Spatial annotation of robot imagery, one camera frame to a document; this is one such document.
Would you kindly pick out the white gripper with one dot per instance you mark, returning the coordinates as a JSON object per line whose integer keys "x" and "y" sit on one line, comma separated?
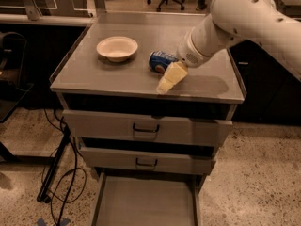
{"x": 190, "y": 56}

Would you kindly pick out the blue pepsi can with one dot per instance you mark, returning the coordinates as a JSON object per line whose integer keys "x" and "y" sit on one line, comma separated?
{"x": 159, "y": 61}

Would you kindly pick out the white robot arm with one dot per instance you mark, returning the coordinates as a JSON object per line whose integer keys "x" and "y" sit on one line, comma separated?
{"x": 229, "y": 23}

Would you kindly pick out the grey top drawer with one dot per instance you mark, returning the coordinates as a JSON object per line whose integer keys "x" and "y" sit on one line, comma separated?
{"x": 133, "y": 127}

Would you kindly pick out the grey drawer cabinet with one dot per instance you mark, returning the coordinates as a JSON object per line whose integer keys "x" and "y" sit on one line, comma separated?
{"x": 90, "y": 82}

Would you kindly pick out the grey middle drawer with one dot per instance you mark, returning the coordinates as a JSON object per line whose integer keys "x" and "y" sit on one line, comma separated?
{"x": 118, "y": 159}

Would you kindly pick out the grey open bottom drawer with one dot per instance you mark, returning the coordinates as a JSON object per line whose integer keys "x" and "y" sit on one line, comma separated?
{"x": 145, "y": 200}

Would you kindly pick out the white paper bowl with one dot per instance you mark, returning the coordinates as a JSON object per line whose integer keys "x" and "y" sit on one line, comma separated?
{"x": 117, "y": 49}

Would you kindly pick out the dark chair at left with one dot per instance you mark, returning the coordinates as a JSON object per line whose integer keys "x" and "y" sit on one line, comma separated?
{"x": 13, "y": 85}

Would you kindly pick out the black stand leg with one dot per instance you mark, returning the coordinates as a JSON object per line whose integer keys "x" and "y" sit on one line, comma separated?
{"x": 50, "y": 175}

